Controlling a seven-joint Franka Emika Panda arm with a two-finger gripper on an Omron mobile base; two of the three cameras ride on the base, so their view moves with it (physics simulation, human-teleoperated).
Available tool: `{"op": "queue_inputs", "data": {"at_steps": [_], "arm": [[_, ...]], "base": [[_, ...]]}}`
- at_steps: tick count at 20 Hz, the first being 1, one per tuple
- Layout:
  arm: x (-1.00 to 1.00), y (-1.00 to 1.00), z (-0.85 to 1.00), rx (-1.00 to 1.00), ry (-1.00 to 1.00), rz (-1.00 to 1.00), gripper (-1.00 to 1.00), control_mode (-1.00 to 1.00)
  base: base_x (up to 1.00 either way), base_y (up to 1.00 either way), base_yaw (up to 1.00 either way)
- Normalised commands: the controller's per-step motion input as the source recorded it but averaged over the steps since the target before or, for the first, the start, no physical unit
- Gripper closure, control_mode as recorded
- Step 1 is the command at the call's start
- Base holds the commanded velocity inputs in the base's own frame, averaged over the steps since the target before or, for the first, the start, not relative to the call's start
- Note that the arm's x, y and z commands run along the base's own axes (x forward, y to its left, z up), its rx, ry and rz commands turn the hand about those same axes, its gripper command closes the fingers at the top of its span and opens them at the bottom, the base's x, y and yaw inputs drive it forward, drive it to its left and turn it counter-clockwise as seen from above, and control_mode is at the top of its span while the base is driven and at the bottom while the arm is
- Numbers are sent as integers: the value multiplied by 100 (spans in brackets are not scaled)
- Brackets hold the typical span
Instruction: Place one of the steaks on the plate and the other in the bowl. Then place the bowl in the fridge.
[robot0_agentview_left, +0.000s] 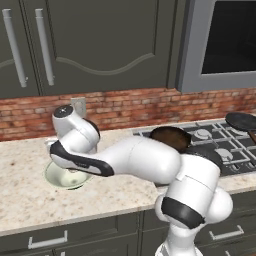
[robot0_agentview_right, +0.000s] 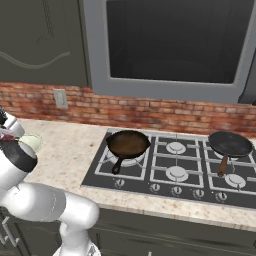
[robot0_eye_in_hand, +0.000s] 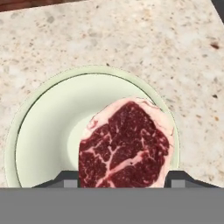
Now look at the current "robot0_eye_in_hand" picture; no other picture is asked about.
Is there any pale green bowl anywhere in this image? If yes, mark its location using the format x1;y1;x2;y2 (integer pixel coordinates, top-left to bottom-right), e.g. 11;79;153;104
3;66;181;189

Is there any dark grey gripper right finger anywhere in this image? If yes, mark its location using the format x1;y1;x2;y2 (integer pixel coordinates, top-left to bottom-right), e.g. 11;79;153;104
164;170;221;189

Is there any raw red marbled steak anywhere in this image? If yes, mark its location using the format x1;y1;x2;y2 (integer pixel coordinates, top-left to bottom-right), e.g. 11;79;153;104
77;96;175;189

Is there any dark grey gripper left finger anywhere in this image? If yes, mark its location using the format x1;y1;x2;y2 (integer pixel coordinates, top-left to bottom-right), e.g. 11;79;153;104
32;170;80;189

